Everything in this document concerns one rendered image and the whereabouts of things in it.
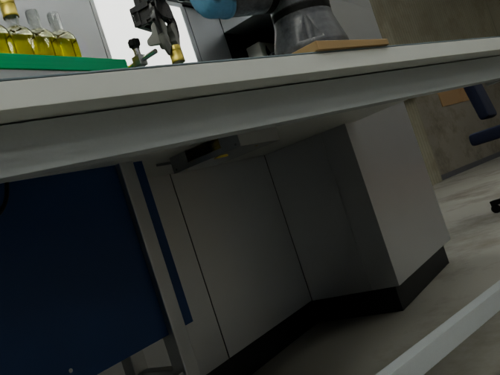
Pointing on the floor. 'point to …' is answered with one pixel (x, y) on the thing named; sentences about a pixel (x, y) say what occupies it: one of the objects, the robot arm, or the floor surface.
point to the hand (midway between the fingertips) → (174, 50)
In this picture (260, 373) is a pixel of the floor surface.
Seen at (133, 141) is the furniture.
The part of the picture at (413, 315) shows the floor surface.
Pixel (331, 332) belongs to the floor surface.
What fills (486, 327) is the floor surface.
